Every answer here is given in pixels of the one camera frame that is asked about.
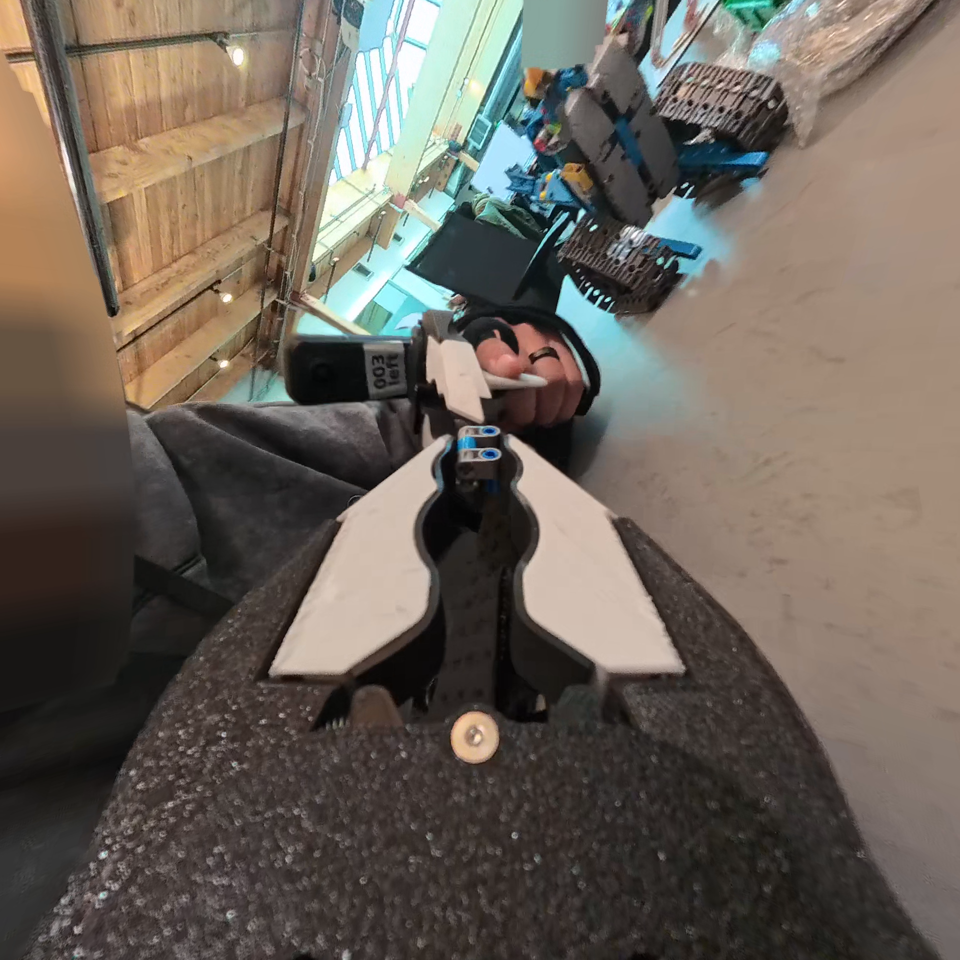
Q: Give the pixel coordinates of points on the black office chair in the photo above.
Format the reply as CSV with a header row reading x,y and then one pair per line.
x,y
472,255

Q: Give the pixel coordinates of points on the person's dark hoodie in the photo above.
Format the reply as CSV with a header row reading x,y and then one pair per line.
x,y
262,465

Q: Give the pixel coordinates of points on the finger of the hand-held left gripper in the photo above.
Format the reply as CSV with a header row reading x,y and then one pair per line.
x,y
457,375
435,431

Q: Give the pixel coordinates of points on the skylight window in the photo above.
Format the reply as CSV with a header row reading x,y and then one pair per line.
x,y
375,75

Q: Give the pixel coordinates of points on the black ceiling beam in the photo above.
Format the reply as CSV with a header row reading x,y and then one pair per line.
x,y
75,150

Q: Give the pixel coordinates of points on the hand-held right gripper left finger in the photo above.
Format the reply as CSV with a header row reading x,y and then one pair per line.
x,y
352,600

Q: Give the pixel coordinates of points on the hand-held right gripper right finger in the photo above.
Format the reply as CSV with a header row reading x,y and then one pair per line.
x,y
592,600

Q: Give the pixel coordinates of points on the small blue two-hole beam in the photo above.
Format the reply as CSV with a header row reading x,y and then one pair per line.
x,y
465,448

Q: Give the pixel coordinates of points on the clear plastic bag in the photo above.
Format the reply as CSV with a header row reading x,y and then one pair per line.
x,y
840,60

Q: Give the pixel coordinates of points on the person's left hand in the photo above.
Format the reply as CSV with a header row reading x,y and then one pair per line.
x,y
547,405

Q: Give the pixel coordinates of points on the blue tracked toy robot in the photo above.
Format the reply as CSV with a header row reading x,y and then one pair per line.
x,y
615,150

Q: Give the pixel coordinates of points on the dark perforated panel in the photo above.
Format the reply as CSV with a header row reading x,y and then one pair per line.
x,y
472,600

